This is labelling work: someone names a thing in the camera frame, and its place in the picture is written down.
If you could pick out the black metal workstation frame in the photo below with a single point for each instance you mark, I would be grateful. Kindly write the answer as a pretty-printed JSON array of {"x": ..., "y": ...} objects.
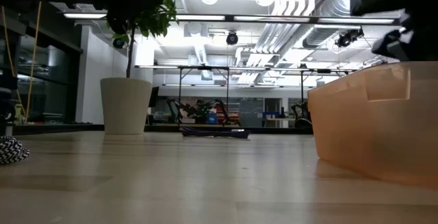
[{"x": 205, "y": 68}]

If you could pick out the silver ceiling air duct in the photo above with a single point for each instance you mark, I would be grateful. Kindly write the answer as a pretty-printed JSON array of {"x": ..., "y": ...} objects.
[{"x": 328, "y": 15}]

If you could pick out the background black robot arms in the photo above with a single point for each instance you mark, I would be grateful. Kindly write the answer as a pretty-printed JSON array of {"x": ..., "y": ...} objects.
[{"x": 202, "y": 109}]

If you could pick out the blue box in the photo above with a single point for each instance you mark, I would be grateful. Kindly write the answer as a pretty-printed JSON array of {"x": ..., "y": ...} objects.
[{"x": 212, "y": 118}]

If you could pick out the black overhead mounted camera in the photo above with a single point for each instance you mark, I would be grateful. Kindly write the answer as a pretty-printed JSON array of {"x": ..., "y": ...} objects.
[{"x": 347, "y": 38}]

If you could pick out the yellow pole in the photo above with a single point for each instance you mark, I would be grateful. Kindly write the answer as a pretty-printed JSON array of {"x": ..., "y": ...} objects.
[
  {"x": 7, "y": 39},
  {"x": 33, "y": 59}
]

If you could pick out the translucent orange plastic bin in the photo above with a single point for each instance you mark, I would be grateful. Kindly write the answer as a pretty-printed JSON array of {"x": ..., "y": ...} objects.
[{"x": 369, "y": 124}]

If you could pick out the short ceiling light bar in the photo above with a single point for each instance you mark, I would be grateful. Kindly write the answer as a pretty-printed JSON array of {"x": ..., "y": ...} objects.
[{"x": 85, "y": 15}]

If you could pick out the green leafy potted tree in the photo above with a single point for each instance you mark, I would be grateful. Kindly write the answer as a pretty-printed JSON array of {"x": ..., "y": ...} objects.
[{"x": 143, "y": 8}]

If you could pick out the white plant pot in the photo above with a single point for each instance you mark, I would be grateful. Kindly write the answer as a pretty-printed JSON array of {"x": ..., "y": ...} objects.
[{"x": 126, "y": 105}]

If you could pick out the long ceiling light bar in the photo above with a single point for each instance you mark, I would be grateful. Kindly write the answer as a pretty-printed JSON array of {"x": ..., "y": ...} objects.
[{"x": 273, "y": 19}]

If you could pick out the round black ceiling camera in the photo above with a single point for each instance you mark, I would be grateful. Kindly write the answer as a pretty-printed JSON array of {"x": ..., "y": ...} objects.
[{"x": 232, "y": 38}]

